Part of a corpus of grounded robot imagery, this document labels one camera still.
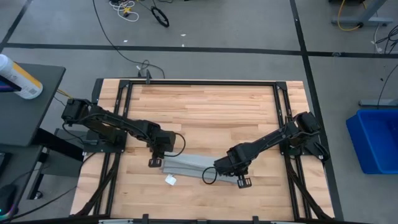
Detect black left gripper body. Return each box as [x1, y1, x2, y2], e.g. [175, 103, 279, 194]
[148, 129, 177, 160]

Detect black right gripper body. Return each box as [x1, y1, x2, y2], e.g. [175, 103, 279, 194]
[213, 144, 250, 178]

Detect grey microfiber towel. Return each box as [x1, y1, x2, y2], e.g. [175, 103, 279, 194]
[160, 152, 242, 184]

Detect grey power plug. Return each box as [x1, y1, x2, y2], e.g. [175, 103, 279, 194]
[136, 60, 154, 79]

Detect black side table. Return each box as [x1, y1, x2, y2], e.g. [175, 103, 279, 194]
[0, 63, 67, 147]

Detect blue plastic bin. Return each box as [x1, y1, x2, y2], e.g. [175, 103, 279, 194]
[345, 108, 398, 175]

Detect black device with coloured light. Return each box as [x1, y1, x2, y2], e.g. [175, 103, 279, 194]
[0, 183, 18, 219]

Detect grey flat desk foot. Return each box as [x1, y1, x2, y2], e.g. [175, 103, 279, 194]
[358, 98, 398, 108]

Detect white bottle with yellow label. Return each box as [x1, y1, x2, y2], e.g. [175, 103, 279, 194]
[0, 54, 44, 100]

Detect dark flat tablet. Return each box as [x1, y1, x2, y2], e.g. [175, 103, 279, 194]
[0, 74, 22, 93]

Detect black looped gripper cable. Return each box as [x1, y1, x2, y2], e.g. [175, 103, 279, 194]
[166, 133, 187, 158]
[201, 166, 219, 185]

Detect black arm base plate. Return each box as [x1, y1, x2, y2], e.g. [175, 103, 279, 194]
[279, 131, 330, 157]
[81, 128, 128, 154]

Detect black metal table frame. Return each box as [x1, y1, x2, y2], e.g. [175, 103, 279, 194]
[73, 79, 335, 223]

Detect black desk leg frame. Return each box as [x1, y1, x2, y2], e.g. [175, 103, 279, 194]
[27, 127, 85, 200]

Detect thin yellow wires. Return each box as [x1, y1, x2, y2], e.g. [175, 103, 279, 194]
[56, 88, 74, 101]

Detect long black floor cable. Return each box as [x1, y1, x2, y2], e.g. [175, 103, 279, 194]
[92, 0, 166, 79]

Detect black coiled cable ring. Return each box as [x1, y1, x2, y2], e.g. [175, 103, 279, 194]
[150, 6, 170, 28]

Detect white coiled cable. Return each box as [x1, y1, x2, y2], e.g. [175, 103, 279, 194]
[108, 0, 140, 23]

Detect thin black hanging cable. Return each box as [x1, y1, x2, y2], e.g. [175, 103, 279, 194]
[376, 63, 398, 108]

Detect yellow floor cable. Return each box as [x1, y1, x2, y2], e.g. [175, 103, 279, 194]
[336, 0, 368, 32]

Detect black cable bundle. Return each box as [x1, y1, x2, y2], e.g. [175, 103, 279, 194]
[374, 24, 398, 55]

